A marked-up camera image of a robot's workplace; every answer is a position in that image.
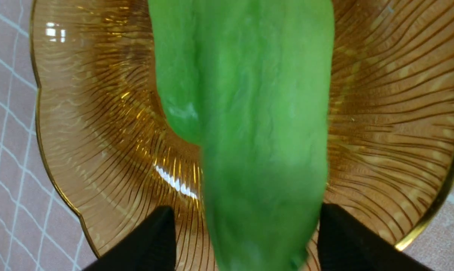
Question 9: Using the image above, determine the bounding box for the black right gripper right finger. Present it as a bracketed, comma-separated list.
[317, 203, 431, 271]

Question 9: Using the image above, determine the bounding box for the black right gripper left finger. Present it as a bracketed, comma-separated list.
[84, 206, 176, 271]

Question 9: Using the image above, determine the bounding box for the green cucumber pointed end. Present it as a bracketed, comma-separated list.
[148, 0, 335, 271]

